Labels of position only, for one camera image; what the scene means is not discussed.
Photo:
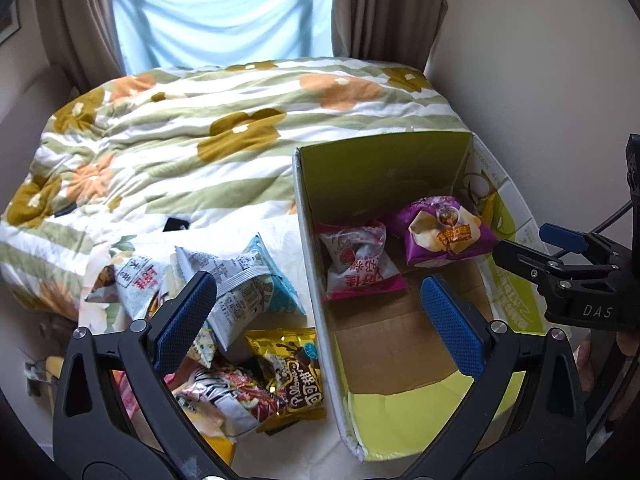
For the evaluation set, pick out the left brown curtain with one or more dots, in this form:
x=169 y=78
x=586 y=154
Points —
x=80 y=37

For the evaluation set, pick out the pork floss snack bag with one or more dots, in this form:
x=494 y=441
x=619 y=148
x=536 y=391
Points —
x=210 y=424

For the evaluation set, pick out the purple snack bag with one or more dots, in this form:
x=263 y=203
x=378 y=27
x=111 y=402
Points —
x=437 y=230

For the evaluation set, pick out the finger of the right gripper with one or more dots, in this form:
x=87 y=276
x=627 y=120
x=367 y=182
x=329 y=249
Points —
x=581 y=243
x=540 y=269

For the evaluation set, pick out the sponge crunch snack bag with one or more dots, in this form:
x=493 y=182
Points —
x=230 y=398

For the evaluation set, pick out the brown curtain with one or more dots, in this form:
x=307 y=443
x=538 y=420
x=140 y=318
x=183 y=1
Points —
x=395 y=31
x=80 y=37

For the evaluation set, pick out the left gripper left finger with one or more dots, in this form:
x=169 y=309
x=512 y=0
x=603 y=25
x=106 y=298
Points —
x=93 y=437

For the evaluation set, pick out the white padded headboard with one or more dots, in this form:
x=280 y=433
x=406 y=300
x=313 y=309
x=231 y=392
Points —
x=21 y=128

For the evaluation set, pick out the framed town picture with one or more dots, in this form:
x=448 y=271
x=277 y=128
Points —
x=10 y=22

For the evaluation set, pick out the person right hand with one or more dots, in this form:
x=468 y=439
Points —
x=627 y=343

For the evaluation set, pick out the floral striped duvet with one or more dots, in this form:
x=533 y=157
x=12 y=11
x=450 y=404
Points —
x=196 y=145

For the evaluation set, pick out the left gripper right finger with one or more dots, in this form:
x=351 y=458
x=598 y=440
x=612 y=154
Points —
x=522 y=418

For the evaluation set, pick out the right brown curtain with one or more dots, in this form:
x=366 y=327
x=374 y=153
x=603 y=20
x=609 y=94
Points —
x=395 y=31

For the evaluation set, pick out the pink white snack bag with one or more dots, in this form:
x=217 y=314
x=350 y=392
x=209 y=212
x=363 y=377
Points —
x=360 y=265

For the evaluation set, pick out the grey blue snack bag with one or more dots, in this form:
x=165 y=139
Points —
x=248 y=285

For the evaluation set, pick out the green cardboard box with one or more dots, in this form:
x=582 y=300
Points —
x=391 y=382

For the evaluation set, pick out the white red text snack bag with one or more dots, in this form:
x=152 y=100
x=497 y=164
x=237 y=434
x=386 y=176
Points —
x=131 y=280

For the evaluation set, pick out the gold chocolate snack bag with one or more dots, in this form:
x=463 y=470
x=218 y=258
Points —
x=289 y=359

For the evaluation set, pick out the light blue window cloth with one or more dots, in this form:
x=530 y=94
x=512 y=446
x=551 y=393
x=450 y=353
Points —
x=196 y=33

